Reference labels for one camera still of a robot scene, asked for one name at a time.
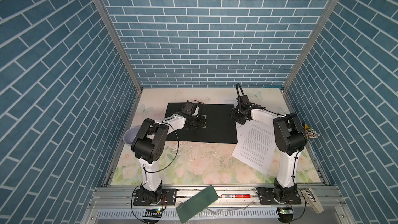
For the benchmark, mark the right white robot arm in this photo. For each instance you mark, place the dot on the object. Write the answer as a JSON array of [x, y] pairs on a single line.
[[290, 139]]

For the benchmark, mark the green board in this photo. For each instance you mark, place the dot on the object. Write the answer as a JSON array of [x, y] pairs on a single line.
[[196, 204]]

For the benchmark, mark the left aluminium frame post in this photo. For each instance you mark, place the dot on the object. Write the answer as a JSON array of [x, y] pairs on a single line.
[[102, 11]]

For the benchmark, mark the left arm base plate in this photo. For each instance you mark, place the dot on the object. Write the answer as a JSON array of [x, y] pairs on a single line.
[[144, 197]]

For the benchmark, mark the grey ceramic mug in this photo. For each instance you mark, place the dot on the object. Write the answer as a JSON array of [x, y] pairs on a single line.
[[130, 135]]

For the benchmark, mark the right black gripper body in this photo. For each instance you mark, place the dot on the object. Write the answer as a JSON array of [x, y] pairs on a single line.
[[238, 115]]

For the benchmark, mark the aluminium corner frame post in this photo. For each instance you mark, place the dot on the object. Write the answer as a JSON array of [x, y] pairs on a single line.
[[329, 7]]

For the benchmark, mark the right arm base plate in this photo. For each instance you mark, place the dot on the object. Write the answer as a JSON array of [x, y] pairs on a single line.
[[275, 196]]

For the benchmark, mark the red marker pen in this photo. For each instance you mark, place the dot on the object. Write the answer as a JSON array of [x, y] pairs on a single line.
[[236, 196]]

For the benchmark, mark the text printed paper sheet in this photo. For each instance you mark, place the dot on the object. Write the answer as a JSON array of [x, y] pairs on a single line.
[[256, 145]]

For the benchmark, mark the beige stapler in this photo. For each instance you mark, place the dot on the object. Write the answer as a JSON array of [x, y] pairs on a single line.
[[312, 199]]

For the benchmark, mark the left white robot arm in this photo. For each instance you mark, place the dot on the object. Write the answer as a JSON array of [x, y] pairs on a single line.
[[149, 141]]

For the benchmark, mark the aluminium front rail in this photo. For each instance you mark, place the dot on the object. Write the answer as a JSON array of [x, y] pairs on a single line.
[[122, 196]]

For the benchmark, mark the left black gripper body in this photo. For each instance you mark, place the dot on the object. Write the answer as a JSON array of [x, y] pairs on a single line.
[[196, 121]]

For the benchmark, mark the orange black file folder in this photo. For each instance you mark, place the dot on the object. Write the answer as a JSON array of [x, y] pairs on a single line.
[[220, 127]]

